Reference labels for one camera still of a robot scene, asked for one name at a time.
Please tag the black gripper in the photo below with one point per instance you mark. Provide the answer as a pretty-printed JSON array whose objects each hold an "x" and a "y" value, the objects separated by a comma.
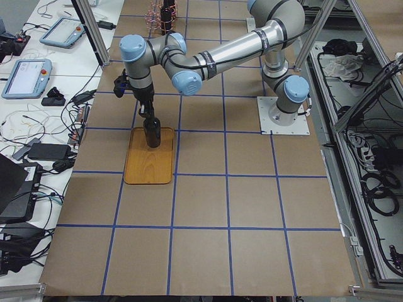
[{"x": 143, "y": 94}]

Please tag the dark wine bottle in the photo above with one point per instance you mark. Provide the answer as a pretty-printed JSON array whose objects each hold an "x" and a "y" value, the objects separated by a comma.
[
  {"x": 166, "y": 16},
  {"x": 152, "y": 130}
]

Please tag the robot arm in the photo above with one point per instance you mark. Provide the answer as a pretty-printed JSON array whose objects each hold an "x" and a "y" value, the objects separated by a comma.
[{"x": 278, "y": 25}]

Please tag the wooden tray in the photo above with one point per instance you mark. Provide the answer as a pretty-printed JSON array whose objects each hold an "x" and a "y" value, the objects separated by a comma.
[{"x": 145, "y": 165}]

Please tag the black power adapter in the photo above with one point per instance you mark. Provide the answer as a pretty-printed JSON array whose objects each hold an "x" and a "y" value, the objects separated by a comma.
[{"x": 48, "y": 151}]

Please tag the upper teach pendant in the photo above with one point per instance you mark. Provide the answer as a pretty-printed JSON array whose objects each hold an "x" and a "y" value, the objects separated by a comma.
[{"x": 63, "y": 33}]

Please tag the teach pendant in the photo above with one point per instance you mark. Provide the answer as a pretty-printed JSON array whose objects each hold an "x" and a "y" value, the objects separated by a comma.
[
  {"x": 28, "y": 79},
  {"x": 63, "y": 33}
]

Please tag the lower teach pendant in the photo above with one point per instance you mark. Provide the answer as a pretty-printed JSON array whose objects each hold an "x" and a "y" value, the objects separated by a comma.
[{"x": 28, "y": 79}]

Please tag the black laptop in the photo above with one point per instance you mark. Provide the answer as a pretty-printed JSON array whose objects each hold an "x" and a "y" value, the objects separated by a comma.
[{"x": 19, "y": 183}]

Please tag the white crumpled cloth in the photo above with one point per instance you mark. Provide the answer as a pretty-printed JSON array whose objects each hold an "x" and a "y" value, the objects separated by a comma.
[{"x": 344, "y": 67}]

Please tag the copper wire wine basket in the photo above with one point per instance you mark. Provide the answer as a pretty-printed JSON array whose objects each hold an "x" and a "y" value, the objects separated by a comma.
[{"x": 152, "y": 17}]

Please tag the aluminium frame post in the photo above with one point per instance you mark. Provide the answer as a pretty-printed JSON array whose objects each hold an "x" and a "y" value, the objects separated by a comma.
[{"x": 90, "y": 25}]

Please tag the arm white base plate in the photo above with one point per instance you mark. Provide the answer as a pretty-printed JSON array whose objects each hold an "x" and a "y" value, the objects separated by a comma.
[
  {"x": 275, "y": 122},
  {"x": 250, "y": 24}
]

